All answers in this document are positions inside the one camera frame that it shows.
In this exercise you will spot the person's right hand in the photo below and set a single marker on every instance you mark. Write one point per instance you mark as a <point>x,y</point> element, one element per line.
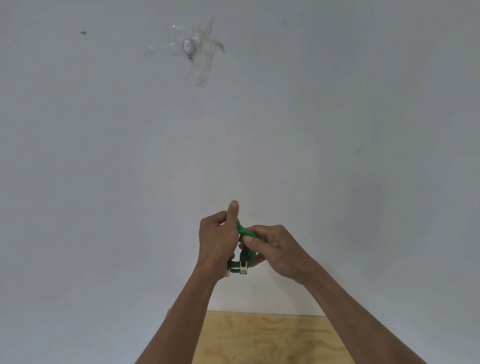
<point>287,255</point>

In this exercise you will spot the person's left hand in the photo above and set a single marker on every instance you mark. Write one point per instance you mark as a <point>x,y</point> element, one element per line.
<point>215,243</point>

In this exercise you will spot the person's left forearm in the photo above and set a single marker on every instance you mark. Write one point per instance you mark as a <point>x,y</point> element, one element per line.
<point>176,326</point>

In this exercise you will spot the person's right forearm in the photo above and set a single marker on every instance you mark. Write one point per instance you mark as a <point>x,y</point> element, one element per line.
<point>360,318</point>

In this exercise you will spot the taped wall hook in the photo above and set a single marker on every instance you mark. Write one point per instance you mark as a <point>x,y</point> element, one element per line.
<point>202,75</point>

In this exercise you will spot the metal wall hook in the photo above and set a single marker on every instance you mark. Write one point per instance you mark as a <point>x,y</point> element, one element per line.
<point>188,47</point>

